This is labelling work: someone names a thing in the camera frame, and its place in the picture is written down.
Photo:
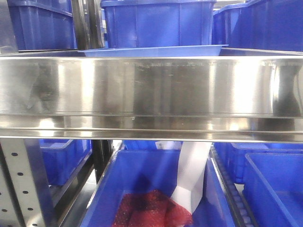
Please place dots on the blue bin lower middle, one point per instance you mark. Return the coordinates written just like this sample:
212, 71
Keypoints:
141, 171

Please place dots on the red mesh bag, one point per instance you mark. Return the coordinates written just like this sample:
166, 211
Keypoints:
152, 209

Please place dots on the white paper sheet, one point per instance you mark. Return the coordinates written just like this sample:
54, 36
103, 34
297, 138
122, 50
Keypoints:
191, 170

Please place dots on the blue plastic tray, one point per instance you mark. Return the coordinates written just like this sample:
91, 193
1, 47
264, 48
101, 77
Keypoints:
169, 51

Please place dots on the blue bin upper left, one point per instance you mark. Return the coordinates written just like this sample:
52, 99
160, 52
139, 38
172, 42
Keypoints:
43, 24

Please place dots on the blue bin lower left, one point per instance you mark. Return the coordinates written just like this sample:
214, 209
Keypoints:
61, 157

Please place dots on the stainless steel shelf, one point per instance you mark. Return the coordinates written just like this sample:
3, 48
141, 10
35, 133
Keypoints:
245, 95

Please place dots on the blue bin upper middle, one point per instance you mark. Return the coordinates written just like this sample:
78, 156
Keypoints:
158, 23

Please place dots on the blue bin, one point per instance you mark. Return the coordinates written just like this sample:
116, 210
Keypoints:
272, 176
43, 24
260, 24
158, 23
61, 157
141, 171

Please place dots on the blue bin upper right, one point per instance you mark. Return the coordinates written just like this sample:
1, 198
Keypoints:
260, 24

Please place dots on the black vertical shelf post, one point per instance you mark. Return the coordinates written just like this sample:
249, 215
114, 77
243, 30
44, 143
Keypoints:
87, 19

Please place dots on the perforated grey shelf post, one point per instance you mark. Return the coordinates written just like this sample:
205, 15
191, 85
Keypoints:
27, 171

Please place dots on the blue bin lower right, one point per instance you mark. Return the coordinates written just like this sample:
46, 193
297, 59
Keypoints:
272, 176

